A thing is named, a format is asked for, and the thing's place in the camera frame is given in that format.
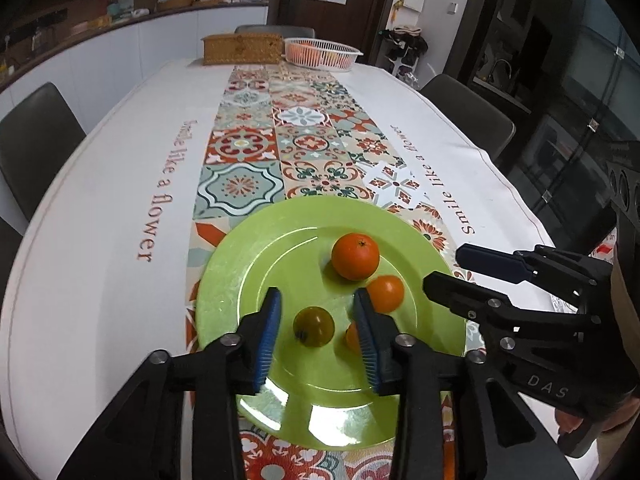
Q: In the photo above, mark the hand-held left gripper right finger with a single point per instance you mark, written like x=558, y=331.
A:
x=366, y=345

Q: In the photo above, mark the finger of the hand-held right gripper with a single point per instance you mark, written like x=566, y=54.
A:
x=450, y=287
x=487, y=260

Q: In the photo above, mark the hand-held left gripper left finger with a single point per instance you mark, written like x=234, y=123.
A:
x=267, y=340

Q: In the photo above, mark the dark green round fruit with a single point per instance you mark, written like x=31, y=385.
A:
x=314, y=326

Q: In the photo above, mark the green plate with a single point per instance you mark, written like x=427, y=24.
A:
x=300, y=260

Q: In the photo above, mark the person's right hand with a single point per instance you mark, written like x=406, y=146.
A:
x=569, y=421

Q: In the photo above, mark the small orange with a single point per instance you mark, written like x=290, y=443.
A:
x=386, y=293
x=352, y=337

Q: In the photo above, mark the large orange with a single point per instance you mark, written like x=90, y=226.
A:
x=355, y=256

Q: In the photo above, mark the grey dining chair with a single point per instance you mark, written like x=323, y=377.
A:
x=470, y=110
x=35, y=130
x=275, y=31

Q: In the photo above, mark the white patterned tablecloth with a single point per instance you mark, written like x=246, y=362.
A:
x=100, y=210

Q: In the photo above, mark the white plastic basket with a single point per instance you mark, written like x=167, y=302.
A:
x=345, y=57

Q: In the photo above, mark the orange fruit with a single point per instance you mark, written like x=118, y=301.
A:
x=303, y=53

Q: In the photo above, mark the wooden door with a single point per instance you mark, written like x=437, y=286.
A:
x=370, y=10

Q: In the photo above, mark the woven wicker box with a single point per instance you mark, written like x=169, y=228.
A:
x=242, y=49

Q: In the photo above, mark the white counter cabinet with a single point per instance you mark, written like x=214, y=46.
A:
x=150, y=45

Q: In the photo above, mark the wicker tray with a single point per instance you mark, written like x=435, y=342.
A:
x=174, y=3

